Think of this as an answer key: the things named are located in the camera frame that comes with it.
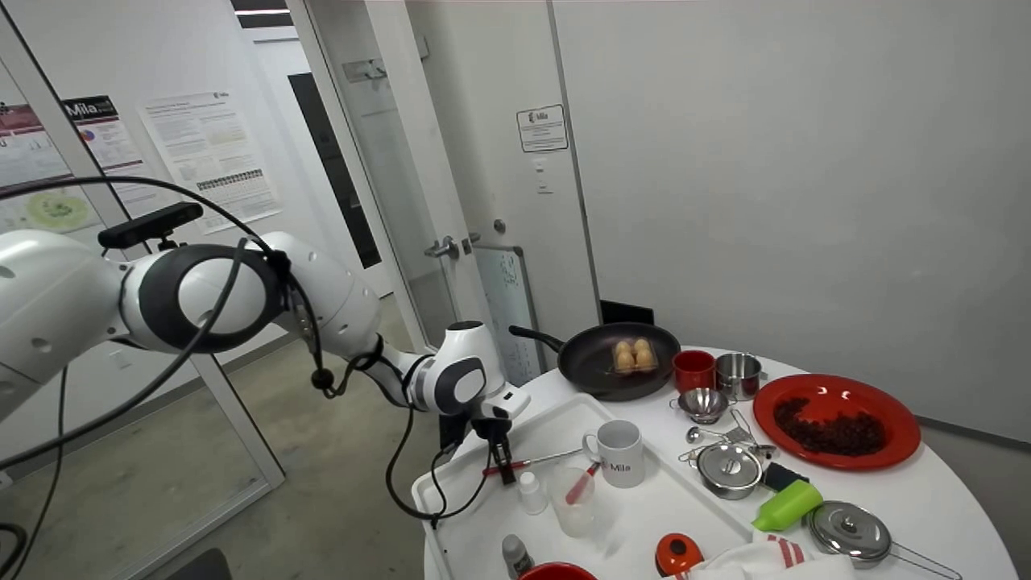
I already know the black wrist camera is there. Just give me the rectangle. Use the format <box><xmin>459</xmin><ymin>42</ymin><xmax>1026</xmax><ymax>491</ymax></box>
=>
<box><xmin>436</xmin><ymin>412</ymin><xmax>473</xmax><ymax>456</ymax></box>

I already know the red plate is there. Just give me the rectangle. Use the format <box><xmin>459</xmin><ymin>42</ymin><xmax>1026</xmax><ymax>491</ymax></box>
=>
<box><xmin>751</xmin><ymin>371</ymin><xmax>925</xmax><ymax>475</ymax></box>

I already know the white text poster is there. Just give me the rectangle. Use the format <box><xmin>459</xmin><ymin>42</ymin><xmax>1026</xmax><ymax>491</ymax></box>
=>
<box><xmin>139</xmin><ymin>92</ymin><xmax>285</xmax><ymax>227</ymax></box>

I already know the steel pot with lid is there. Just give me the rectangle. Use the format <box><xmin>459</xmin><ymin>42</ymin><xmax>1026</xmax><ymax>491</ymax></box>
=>
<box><xmin>689</xmin><ymin>434</ymin><xmax>778</xmax><ymax>502</ymax></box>

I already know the black stereo camera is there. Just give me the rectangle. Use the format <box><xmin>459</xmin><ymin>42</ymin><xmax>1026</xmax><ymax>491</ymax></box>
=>
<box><xmin>97</xmin><ymin>200</ymin><xmax>206</xmax><ymax>252</ymax></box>

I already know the small metal utensil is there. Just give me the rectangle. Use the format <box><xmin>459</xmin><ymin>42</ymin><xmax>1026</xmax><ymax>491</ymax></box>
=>
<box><xmin>683</xmin><ymin>405</ymin><xmax>756</xmax><ymax>451</ymax></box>

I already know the small white wall sign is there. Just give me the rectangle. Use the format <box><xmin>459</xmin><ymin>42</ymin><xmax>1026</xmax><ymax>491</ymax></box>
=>
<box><xmin>511</xmin><ymin>101</ymin><xmax>570</xmax><ymax>158</ymax></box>

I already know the poster with black header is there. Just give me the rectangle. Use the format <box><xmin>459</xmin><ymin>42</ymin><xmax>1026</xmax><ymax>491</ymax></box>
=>
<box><xmin>57</xmin><ymin>95</ymin><xmax>146</xmax><ymax>174</ymax></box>

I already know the dark beans pile on plate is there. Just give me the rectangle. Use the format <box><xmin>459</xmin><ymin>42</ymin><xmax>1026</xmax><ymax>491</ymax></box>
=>
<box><xmin>772</xmin><ymin>396</ymin><xmax>892</xmax><ymax>458</ymax></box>

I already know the red handled spoon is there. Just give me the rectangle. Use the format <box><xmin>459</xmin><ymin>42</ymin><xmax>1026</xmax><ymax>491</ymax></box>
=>
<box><xmin>565</xmin><ymin>458</ymin><xmax>610</xmax><ymax>510</ymax></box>

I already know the red small bowl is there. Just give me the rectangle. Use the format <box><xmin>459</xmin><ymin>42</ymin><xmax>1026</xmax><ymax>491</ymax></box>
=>
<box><xmin>653</xmin><ymin>529</ymin><xmax>708</xmax><ymax>580</ymax></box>

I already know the poster with red picture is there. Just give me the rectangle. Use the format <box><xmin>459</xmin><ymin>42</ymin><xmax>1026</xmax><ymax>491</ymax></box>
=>
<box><xmin>0</xmin><ymin>101</ymin><xmax>72</xmax><ymax>194</ymax></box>

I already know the green squeeze bottle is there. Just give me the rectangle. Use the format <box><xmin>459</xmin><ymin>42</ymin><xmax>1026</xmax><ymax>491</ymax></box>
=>
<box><xmin>751</xmin><ymin>462</ymin><xmax>828</xmax><ymax>534</ymax></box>

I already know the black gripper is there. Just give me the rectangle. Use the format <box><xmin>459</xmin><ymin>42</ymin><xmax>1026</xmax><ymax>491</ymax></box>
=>
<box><xmin>467</xmin><ymin>403</ymin><xmax>523</xmax><ymax>487</ymax></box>

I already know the grey cylinder cup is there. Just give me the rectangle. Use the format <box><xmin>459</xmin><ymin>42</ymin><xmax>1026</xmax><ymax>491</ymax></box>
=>
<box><xmin>500</xmin><ymin>531</ymin><xmax>537</xmax><ymax>580</ymax></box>

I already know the black frying pan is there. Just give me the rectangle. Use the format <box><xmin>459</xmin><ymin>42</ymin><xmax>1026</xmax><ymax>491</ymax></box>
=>
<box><xmin>509</xmin><ymin>320</ymin><xmax>683</xmax><ymax>403</ymax></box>

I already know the small white bottle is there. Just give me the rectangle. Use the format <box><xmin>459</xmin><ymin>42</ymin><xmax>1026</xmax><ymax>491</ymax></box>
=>
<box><xmin>514</xmin><ymin>472</ymin><xmax>548</xmax><ymax>516</ymax></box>

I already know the white plastic tray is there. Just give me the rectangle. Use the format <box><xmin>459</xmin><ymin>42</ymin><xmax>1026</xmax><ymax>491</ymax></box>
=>
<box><xmin>409</xmin><ymin>392</ymin><xmax>755</xmax><ymax>580</ymax></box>

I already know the steel cup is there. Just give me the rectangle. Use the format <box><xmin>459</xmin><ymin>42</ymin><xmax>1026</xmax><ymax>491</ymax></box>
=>
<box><xmin>714</xmin><ymin>350</ymin><xmax>766</xmax><ymax>403</ymax></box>

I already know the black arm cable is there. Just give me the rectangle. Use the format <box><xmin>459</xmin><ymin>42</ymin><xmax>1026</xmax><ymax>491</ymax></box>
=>
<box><xmin>0</xmin><ymin>174</ymin><xmax>335</xmax><ymax>580</ymax></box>

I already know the small steel bowl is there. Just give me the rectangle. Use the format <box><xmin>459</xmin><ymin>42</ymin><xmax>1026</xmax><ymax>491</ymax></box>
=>
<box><xmin>678</xmin><ymin>385</ymin><xmax>732</xmax><ymax>425</ymax></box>

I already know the green poster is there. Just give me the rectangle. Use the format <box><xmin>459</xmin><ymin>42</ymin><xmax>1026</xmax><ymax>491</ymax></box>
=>
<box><xmin>0</xmin><ymin>187</ymin><xmax>105</xmax><ymax>242</ymax></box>

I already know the metal door handle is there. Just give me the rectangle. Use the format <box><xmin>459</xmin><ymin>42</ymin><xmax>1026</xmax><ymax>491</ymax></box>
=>
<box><xmin>421</xmin><ymin>232</ymin><xmax>478</xmax><ymax>265</ymax></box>

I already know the clear measuring cup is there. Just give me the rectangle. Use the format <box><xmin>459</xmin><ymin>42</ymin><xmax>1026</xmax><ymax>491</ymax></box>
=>
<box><xmin>548</xmin><ymin>472</ymin><xmax>606</xmax><ymax>542</ymax></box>

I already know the white mug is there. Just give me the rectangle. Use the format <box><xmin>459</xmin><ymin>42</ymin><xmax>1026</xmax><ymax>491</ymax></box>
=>
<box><xmin>581</xmin><ymin>417</ymin><xmax>648</xmax><ymax>491</ymax></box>

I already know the red cup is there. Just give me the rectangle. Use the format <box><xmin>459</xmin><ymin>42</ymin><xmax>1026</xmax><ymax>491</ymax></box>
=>
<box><xmin>674</xmin><ymin>347</ymin><xmax>717</xmax><ymax>396</ymax></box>

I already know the black box behind pan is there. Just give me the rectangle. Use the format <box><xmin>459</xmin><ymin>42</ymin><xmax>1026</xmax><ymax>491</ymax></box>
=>
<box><xmin>597</xmin><ymin>296</ymin><xmax>662</xmax><ymax>333</ymax></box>

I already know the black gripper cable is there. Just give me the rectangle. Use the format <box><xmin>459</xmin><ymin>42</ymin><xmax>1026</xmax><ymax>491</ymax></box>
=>
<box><xmin>384</xmin><ymin>350</ymin><xmax>509</xmax><ymax>529</ymax></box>

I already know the silver pot lid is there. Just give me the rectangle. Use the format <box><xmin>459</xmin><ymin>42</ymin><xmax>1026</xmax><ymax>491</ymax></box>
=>
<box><xmin>801</xmin><ymin>499</ymin><xmax>968</xmax><ymax>580</ymax></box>

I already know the white cloth with red stripes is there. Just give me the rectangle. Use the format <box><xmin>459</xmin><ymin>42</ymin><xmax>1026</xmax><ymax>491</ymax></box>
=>
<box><xmin>685</xmin><ymin>534</ymin><xmax>858</xmax><ymax>580</ymax></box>

